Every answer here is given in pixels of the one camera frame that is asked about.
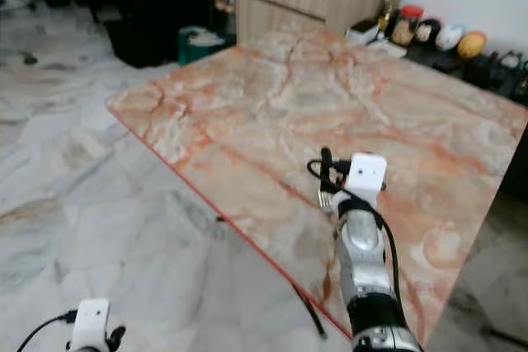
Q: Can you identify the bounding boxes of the white box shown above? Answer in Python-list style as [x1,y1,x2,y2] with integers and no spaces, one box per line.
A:
[346,21,381,44]

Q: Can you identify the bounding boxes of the black folding table legs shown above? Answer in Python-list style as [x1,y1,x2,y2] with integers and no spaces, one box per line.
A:
[214,215,331,340]

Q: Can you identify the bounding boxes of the glass jar red lid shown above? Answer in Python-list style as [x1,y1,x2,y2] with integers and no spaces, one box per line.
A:
[390,4,424,46]

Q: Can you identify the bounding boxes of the gold ornament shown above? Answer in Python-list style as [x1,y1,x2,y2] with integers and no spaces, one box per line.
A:
[377,0,402,35]

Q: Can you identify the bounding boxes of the black and white round toy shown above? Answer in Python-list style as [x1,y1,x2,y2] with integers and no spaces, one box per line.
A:
[415,18,442,46]

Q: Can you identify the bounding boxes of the green storage box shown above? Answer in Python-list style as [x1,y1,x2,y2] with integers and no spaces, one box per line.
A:
[177,26,237,67]

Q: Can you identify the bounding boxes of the orange round toy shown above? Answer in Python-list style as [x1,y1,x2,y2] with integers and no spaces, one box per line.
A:
[457,31,488,60]

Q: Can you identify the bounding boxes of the black dining furniture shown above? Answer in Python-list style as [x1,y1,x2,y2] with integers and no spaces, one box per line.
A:
[78,0,212,68]

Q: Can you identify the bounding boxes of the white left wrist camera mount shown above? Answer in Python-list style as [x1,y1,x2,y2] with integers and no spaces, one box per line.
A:
[70,298,112,352]

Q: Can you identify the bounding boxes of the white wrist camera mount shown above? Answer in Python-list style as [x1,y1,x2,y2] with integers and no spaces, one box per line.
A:
[70,298,112,352]
[332,153,389,218]

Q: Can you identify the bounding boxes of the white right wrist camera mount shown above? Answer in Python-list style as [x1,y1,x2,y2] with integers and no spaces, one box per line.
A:
[332,153,389,218]

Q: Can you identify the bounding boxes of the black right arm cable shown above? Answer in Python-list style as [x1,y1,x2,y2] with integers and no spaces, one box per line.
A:
[342,191,403,307]

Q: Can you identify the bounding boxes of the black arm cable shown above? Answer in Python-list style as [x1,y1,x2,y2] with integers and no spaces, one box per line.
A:
[16,310,79,352]
[342,191,403,307]

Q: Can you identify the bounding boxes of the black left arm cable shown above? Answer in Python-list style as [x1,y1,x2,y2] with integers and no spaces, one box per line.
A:
[16,310,79,352]

